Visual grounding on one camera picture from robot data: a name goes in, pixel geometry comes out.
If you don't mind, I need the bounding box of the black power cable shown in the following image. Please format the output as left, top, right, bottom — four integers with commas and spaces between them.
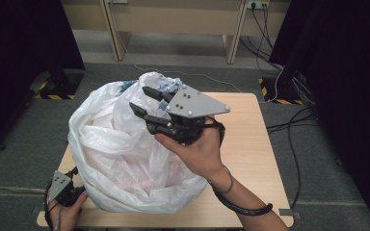
251, 6, 282, 70
262, 5, 285, 70

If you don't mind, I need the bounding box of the stand base with striped tape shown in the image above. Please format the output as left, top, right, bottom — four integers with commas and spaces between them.
28, 68, 85, 101
257, 70, 316, 106

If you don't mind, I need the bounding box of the person's right hand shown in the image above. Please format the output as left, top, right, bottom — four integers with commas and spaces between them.
153, 116, 234, 191

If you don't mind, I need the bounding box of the person's left hand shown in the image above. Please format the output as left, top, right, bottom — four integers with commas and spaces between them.
49, 190, 90, 231

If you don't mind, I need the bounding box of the beige wooden desk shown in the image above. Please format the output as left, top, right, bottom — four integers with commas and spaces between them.
60, 0, 293, 65

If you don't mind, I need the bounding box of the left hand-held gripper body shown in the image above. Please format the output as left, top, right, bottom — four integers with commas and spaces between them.
45, 166, 87, 208

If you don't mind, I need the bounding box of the black floor cable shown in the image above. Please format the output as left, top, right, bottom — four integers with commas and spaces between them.
265, 105, 320, 210

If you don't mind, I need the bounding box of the grey table foot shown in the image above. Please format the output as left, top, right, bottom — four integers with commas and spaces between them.
278, 207, 302, 220

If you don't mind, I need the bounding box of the white plastic bag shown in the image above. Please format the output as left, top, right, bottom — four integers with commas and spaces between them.
67, 71, 209, 215

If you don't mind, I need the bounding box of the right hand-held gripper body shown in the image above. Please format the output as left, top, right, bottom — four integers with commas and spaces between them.
145, 84, 232, 146

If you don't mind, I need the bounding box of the white outlet with black plugs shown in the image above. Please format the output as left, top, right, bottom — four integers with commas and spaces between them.
246, 0, 270, 10

